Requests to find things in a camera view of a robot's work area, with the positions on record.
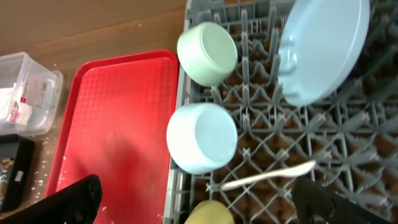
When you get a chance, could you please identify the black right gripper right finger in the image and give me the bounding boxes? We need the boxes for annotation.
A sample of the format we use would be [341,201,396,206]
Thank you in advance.
[292,176,390,224]

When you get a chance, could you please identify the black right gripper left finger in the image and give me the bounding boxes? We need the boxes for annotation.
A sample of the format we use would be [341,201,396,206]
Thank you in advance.
[1,174,103,224]

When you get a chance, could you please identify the white plastic spoon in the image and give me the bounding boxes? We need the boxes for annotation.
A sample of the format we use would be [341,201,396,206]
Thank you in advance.
[220,160,317,191]

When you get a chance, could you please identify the yellow cup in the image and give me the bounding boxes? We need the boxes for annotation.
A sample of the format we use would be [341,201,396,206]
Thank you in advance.
[185,200,235,224]

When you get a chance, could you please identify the light blue bowl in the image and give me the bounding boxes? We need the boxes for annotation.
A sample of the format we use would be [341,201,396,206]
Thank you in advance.
[167,103,238,175]

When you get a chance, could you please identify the light blue plate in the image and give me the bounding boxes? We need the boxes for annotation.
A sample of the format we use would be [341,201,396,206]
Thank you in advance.
[278,0,370,106]

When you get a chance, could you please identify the green bowl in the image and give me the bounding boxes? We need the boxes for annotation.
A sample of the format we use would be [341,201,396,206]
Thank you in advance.
[177,22,238,87]

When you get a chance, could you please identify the grey dishwasher rack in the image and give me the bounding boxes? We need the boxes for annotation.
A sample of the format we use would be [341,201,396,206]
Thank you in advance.
[161,1,397,223]

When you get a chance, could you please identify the black waste tray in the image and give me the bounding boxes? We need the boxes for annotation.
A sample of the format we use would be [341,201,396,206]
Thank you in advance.
[1,134,35,213]

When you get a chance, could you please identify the clear plastic waste bin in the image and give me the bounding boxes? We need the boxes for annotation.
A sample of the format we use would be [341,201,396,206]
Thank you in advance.
[1,52,63,136]

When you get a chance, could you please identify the red serving tray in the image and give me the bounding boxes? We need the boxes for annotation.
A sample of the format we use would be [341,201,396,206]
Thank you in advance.
[45,50,178,223]

